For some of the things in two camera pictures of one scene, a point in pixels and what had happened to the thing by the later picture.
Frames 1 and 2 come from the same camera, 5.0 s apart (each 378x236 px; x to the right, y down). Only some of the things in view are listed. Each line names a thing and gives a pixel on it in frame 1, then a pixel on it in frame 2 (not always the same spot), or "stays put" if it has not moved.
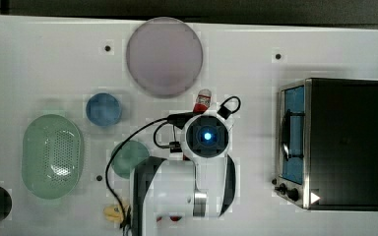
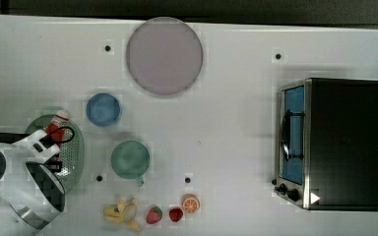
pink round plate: x=164 y=57 stays put
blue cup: x=103 y=109 stays put
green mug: x=131 y=153 stays put
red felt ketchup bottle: x=203 y=101 → x=56 y=127
